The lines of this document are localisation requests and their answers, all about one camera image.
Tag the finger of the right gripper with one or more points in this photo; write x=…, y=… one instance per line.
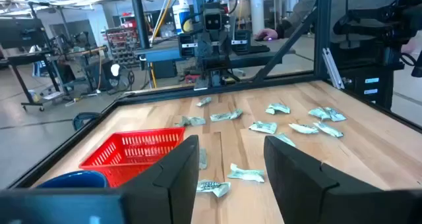
x=241, y=41
x=188, y=46

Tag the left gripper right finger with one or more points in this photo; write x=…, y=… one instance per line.
x=296, y=184

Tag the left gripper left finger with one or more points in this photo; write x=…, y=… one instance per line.
x=171, y=191

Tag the green white sweetener packet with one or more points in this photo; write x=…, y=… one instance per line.
x=213, y=187
x=286, y=140
x=319, y=113
x=246, y=175
x=226, y=115
x=203, y=101
x=194, y=121
x=278, y=108
x=303, y=128
x=263, y=127
x=328, y=129
x=203, y=158
x=336, y=114

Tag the black mechanical arm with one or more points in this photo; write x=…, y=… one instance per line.
x=379, y=23

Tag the black backlit keyboard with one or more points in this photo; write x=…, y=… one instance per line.
x=260, y=48

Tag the dark grey desk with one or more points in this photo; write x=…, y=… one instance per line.
x=161, y=52
x=257, y=58

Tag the person's hand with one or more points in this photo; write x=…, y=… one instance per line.
x=266, y=34

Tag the white blue bucket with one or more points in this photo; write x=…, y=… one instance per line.
x=181, y=13

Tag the white pillar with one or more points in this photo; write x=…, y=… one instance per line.
x=257, y=6

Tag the yellow pole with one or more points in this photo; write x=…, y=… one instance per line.
x=165, y=11

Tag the black monitor pole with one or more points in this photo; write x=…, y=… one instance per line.
x=140, y=19

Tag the red plastic basket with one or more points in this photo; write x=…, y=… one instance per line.
x=132, y=151

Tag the red parts bin rack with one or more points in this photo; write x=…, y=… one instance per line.
x=122, y=44

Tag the dark blue ceramic mug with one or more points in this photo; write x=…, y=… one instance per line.
x=76, y=180

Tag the cluttered workbench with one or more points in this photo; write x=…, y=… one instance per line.
x=92, y=74

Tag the blue chair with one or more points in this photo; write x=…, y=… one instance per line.
x=84, y=116

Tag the black computer tower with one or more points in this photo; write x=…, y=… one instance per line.
x=366, y=85

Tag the person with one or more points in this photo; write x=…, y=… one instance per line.
x=362, y=6

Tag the black rolling stand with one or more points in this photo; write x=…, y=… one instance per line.
x=29, y=57

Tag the black monitor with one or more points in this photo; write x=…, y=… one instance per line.
x=19, y=33

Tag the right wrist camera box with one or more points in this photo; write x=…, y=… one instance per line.
x=213, y=20

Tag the black aluminium table frame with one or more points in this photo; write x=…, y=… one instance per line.
x=323, y=36

